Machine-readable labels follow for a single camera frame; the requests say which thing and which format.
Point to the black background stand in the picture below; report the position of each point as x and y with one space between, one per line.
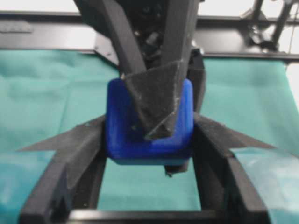
263 32

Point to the green table cloth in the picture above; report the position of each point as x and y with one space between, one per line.
44 93

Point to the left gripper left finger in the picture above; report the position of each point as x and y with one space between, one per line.
71 178

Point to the blue block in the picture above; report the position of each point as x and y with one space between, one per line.
147 125

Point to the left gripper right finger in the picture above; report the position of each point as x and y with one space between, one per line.
226 193

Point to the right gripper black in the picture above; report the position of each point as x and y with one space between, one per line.
153 41

